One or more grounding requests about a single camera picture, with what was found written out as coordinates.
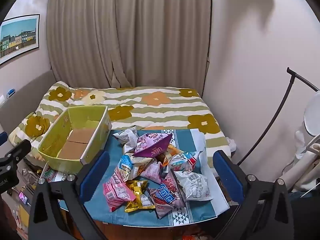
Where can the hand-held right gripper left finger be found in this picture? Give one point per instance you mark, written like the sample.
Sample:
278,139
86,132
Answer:
96,173

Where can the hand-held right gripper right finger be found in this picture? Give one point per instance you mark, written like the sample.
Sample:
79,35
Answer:
228,173

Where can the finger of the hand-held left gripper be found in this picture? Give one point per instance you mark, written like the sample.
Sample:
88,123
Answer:
20,150
3,138

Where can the pink snack packet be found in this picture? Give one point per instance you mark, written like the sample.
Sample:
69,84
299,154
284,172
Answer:
117,192

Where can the yellow-green cardboard box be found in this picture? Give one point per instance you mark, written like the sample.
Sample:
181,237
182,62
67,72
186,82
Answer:
75,142

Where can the pile of mixed snack bags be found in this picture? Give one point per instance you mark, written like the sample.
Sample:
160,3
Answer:
170,180

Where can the purple snack packet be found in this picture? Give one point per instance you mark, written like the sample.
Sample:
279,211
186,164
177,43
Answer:
152,146

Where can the crumpled white tissue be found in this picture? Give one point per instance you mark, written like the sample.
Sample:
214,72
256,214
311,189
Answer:
231,144

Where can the blue and white small device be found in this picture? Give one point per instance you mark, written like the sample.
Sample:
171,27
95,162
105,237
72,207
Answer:
11,93

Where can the blue patterned tablecloth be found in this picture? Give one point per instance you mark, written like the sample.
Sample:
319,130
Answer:
190,140

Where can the grey padded headboard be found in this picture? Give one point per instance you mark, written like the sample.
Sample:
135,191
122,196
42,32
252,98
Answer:
27,92

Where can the black curved floor lamp stand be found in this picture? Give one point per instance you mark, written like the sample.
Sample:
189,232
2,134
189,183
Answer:
273,118

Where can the striped floral blanket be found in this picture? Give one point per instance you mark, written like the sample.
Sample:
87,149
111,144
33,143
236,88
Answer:
155,110

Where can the beige curtain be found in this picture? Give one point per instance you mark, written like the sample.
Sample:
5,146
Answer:
130,30

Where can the framed wall poster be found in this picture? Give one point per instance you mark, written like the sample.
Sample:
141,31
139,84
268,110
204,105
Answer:
17,37

